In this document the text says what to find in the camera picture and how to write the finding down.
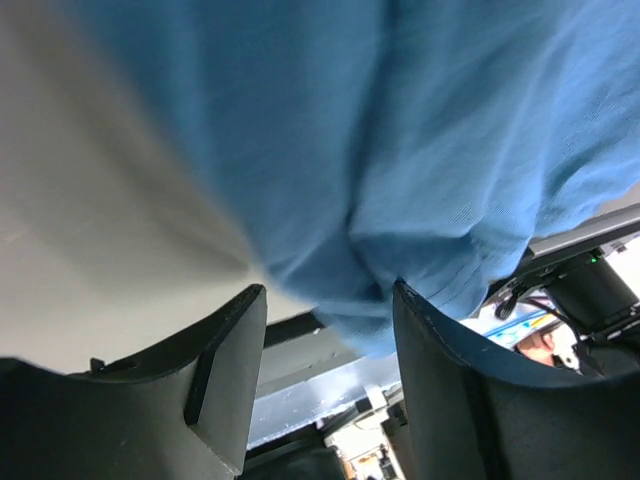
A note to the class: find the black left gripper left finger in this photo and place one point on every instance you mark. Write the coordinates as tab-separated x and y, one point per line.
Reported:
180	409

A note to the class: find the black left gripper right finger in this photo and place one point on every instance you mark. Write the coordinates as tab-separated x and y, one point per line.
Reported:
479	411

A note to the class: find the blue t shirt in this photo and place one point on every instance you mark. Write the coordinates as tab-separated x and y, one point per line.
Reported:
358	143

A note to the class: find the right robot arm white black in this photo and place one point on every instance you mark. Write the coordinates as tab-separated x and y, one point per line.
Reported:
584	293

